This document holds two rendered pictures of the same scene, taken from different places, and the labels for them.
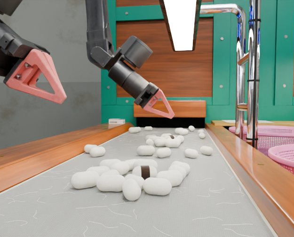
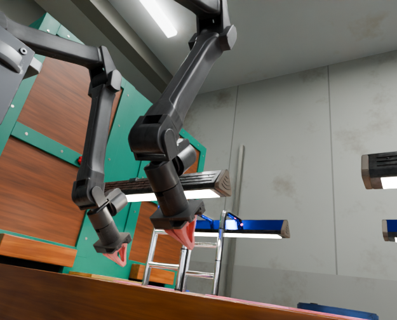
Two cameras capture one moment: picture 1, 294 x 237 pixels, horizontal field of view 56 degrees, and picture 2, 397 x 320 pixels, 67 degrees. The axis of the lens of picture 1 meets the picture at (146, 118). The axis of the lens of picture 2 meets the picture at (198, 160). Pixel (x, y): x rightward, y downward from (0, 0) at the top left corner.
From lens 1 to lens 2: 0.73 m
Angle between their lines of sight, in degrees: 66
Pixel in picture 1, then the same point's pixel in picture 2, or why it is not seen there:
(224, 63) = not seen: hidden behind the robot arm
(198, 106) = (69, 254)
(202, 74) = (72, 222)
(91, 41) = (93, 179)
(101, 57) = (100, 198)
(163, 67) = (40, 203)
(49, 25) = not seen: outside the picture
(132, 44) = (117, 195)
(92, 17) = (96, 158)
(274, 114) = (114, 272)
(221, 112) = (79, 263)
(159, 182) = not seen: hidden behind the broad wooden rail
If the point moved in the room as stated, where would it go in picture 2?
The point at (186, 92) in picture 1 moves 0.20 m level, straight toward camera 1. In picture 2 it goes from (53, 237) to (84, 238)
